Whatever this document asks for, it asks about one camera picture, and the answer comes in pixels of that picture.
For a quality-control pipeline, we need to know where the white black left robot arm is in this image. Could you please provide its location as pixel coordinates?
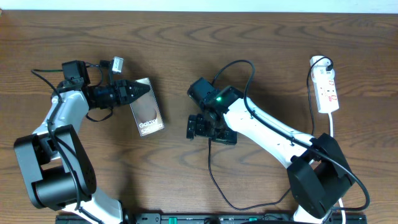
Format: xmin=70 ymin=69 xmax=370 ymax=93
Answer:
xmin=14 ymin=57 xmax=151 ymax=223

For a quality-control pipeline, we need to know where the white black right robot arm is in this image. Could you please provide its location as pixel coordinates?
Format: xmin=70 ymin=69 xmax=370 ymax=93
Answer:
xmin=187 ymin=78 xmax=354 ymax=223

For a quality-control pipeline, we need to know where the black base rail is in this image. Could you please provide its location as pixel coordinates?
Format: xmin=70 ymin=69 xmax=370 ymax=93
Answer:
xmin=55 ymin=213 xmax=368 ymax=224

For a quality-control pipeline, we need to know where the white power strip cord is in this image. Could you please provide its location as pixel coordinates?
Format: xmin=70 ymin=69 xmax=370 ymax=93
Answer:
xmin=328 ymin=112 xmax=347 ymax=224

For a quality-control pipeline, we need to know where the white power strip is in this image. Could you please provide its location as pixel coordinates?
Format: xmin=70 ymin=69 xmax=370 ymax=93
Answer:
xmin=310 ymin=55 xmax=339 ymax=114

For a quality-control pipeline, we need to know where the white USB charger adapter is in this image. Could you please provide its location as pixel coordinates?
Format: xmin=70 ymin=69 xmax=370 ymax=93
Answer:
xmin=311 ymin=65 xmax=335 ymax=83

